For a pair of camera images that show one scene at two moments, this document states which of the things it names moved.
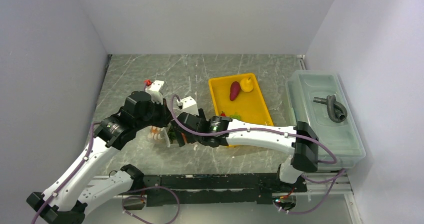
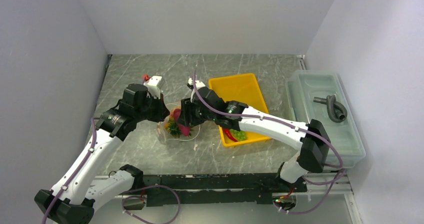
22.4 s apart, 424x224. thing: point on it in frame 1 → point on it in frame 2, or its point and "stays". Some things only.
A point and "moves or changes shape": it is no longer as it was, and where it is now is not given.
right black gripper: x=180 y=137 → x=186 y=117
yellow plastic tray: x=240 y=94 stays
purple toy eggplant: x=234 y=89 moves or changes shape
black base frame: x=210 y=189 stays
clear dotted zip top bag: x=154 y=140 moves or changes shape
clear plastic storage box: x=319 y=101 stays
